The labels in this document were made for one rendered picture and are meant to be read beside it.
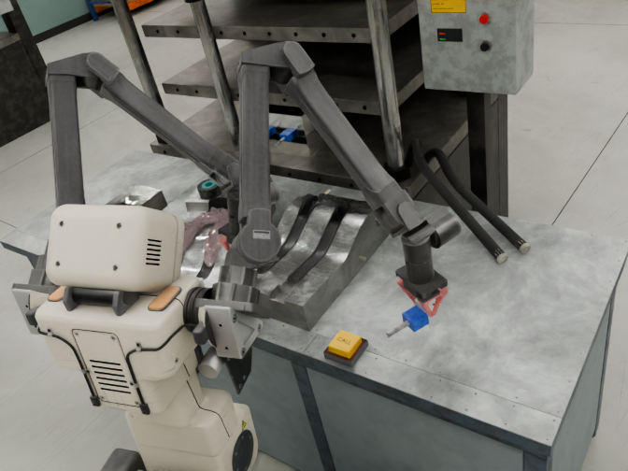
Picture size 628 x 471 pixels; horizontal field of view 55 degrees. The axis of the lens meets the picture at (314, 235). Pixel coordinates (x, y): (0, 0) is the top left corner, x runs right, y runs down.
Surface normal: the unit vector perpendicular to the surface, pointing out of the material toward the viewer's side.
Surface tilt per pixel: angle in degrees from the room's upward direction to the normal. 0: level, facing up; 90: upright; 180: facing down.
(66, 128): 58
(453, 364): 0
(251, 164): 49
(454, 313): 0
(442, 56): 90
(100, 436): 0
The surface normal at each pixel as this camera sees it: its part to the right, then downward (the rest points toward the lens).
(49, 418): -0.19, -0.80
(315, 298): 0.82, 0.19
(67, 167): 0.40, -0.16
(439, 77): -0.55, 0.57
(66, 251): -0.35, -0.10
